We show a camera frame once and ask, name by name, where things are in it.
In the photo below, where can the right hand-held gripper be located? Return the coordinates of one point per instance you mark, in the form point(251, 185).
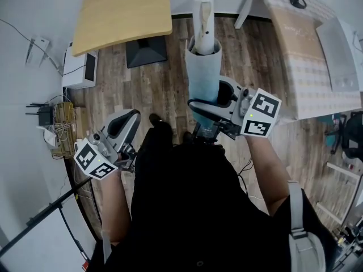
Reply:
point(259, 112)

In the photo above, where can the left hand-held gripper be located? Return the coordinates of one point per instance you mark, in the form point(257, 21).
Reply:
point(95, 160)

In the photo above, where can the person's right forearm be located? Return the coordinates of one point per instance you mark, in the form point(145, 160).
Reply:
point(266, 174)

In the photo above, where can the person's left forearm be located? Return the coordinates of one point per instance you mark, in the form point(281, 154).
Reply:
point(113, 203)

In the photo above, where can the black chest-mounted display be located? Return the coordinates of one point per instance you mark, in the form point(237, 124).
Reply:
point(207, 131)

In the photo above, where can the white box with black panel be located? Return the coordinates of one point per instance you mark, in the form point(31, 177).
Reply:
point(75, 72)

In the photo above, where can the small white network device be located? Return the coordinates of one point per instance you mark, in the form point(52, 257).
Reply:
point(50, 138)

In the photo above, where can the black router with antennas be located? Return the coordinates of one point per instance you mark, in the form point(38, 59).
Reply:
point(44, 115)

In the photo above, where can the checked tablecloth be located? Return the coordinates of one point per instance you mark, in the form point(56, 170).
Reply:
point(300, 47)

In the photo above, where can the white slanted table leg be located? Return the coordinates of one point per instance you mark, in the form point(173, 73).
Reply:
point(245, 7)

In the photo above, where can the person's black clothing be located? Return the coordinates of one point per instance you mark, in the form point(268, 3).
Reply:
point(184, 208)

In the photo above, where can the light wooden table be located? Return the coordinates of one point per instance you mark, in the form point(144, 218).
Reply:
point(119, 13)

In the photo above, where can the grey flat tray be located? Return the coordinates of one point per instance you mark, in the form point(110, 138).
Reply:
point(337, 58)

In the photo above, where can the black stand pole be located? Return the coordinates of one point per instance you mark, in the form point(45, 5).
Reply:
point(42, 212)

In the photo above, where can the black office chair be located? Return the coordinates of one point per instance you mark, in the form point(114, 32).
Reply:
point(351, 135)

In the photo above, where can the red tag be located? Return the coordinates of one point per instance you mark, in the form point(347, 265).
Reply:
point(85, 266)

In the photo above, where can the white wall-mounted device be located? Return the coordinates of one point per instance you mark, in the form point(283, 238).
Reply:
point(38, 51)

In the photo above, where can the white metal frame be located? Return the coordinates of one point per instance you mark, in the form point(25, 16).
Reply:
point(341, 171)

